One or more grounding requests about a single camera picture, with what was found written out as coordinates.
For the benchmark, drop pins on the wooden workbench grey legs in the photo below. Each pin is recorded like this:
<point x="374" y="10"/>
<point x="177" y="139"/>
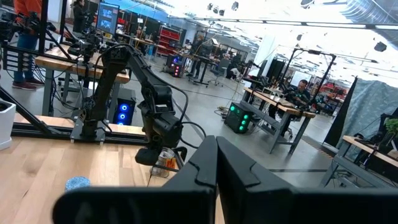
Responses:
<point x="280" y="107"/>

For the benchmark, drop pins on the black rig frame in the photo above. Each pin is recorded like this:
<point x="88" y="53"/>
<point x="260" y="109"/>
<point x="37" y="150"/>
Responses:
<point x="314" y="52"/>

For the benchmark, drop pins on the wooden table with equipment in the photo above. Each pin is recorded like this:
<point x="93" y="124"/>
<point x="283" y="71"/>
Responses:
<point x="56" y="63"/>

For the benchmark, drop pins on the black triangular panel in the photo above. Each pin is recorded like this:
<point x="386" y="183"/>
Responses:
<point x="337" y="124"/>

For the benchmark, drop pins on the red shelving unit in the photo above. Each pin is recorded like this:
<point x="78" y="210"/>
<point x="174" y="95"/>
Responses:
<point x="169" y="39"/>

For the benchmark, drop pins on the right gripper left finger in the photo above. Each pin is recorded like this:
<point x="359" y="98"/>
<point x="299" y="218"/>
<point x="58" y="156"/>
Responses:
<point x="140" y="205"/>

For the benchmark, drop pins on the computer tower pink lights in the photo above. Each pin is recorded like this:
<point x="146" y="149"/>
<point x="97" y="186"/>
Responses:
<point x="176" y="67"/>

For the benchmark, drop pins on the green potted plant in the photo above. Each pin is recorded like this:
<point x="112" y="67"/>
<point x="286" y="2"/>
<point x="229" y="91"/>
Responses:
<point x="392" y="126"/>

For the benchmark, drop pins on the person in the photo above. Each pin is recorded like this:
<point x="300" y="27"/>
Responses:
<point x="301" y="87"/>
<point x="28" y="6"/>
<point x="79" y="15"/>

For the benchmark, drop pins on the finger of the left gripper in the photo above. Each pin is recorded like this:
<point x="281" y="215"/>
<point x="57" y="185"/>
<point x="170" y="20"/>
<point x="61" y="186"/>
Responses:
<point x="161" y="168"/>
<point x="183" y="155"/>

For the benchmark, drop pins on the silver tin can twine tag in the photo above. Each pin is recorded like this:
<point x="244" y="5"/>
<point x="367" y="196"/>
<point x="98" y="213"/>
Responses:
<point x="162" y="160"/>

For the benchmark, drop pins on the computer tower green lights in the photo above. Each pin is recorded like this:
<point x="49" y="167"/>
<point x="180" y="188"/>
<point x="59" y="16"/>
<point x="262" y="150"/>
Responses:
<point x="237" y="118"/>

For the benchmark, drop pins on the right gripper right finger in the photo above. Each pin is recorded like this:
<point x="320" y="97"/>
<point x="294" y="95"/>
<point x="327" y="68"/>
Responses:
<point x="280" y="205"/>

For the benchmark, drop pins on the wooden desk grey frame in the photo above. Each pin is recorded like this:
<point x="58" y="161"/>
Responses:
<point x="363" y="146"/>

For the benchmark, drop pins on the computer tower blue lights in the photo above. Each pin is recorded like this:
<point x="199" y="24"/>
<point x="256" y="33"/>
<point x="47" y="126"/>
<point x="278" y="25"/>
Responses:
<point x="124" y="107"/>

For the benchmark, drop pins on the grey tarp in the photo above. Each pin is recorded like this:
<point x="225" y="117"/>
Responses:
<point x="373" y="105"/>

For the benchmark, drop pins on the blue patterned round tin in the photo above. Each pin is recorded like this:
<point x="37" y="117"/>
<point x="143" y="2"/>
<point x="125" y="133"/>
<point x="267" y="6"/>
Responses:
<point x="77" y="183"/>

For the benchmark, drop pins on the white hexagonal plant pot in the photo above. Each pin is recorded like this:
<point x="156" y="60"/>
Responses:
<point x="6" y="124"/>

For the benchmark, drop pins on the computer monitor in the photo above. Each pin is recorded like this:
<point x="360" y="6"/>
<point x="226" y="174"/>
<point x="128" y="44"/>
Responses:
<point x="107" y="18"/>

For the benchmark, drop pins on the white lit monitor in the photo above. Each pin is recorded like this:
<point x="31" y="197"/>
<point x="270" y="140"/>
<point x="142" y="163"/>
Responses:
<point x="301" y="78"/>

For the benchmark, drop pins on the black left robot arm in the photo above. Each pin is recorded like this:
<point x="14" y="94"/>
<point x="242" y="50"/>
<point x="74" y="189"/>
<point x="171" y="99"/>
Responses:
<point x="109" y="81"/>

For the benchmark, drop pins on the grey swivel chair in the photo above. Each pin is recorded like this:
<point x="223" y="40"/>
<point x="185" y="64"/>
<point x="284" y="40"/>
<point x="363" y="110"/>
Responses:
<point x="220" y="70"/>

